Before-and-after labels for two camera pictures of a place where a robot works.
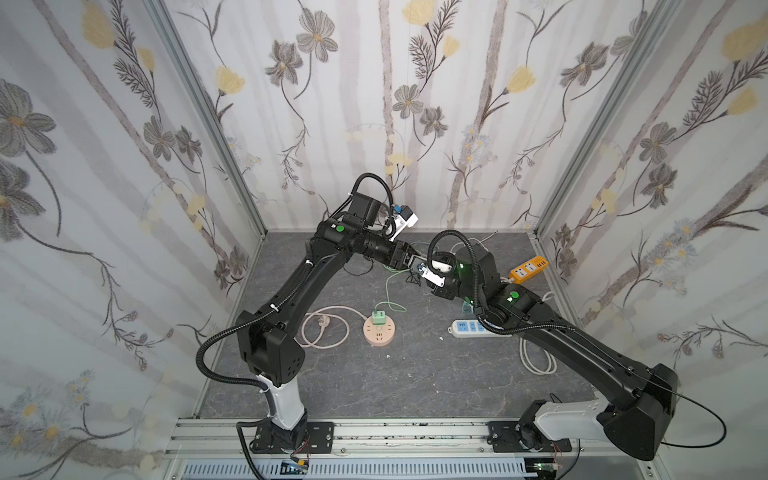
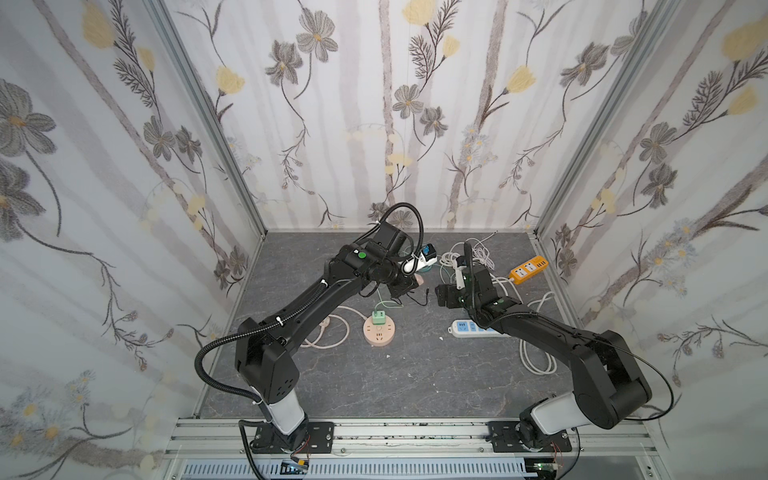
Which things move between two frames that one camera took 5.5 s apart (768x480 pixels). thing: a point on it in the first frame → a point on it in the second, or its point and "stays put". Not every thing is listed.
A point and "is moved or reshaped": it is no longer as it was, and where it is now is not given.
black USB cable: [414, 278] is moved or reshaped
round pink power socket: [379, 335] stays put
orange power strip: [528, 269] stays put
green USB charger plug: [378, 317] stays put
